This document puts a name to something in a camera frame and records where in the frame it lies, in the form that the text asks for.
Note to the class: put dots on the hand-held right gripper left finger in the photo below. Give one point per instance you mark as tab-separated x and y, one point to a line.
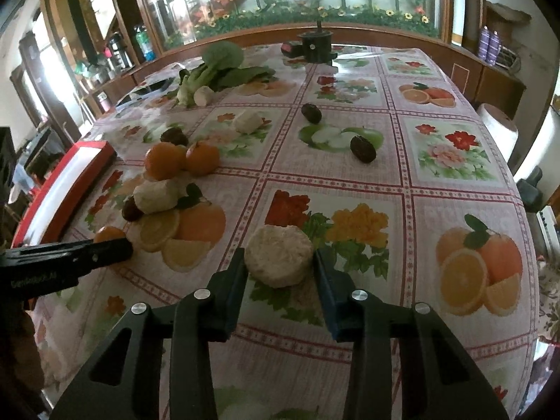
232	288

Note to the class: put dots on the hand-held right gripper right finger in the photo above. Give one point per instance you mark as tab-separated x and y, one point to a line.
330	297

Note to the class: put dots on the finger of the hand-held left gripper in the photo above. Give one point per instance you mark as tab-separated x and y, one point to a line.
109	254

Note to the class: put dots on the small orange tangerine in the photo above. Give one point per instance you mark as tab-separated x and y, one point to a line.
109	233

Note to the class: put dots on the dark brown date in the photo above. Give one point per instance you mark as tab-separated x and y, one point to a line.
174	136
363	148
311	113
130	213

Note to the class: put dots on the round white peeled fruit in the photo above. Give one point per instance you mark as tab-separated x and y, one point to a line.
278	256

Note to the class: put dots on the white peeled fruit chunk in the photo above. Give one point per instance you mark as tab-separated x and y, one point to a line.
155	197

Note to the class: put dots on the red rimmed white tray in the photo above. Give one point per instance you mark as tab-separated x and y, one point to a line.
65	183

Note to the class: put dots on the large orange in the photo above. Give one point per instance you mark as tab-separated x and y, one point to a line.
164	160
202	157

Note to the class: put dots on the white cube fruit piece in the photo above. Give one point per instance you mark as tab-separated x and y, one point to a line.
247	121

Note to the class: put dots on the person's left forearm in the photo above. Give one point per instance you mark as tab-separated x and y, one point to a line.
22	350

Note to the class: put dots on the black flat device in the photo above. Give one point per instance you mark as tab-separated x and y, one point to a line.
155	84

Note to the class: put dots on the small white vegetable piece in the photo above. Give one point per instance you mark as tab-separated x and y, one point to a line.
203	95

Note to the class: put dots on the dark thermos flask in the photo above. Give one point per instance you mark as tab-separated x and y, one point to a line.
117	51

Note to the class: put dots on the green plastic bottle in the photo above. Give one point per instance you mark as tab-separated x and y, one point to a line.
144	40

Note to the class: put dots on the green bok choy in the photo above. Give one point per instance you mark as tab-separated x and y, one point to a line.
223	59

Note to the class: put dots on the black object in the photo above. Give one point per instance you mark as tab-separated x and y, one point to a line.
531	189

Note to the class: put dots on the white paper roll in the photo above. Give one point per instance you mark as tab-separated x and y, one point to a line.
498	129

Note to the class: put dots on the small red item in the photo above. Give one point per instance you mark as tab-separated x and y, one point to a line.
288	48

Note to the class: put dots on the black round stand device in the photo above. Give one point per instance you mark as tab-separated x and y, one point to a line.
315	46

